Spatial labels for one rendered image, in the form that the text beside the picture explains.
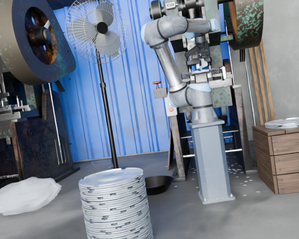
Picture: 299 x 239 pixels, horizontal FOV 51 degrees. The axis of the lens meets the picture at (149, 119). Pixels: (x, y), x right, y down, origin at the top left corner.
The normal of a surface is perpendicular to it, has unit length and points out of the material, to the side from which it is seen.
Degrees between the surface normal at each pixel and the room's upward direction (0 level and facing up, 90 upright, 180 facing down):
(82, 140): 90
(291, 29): 90
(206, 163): 90
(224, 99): 90
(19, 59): 124
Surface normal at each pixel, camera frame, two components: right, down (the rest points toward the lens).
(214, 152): 0.01, 0.05
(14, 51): -0.12, 0.50
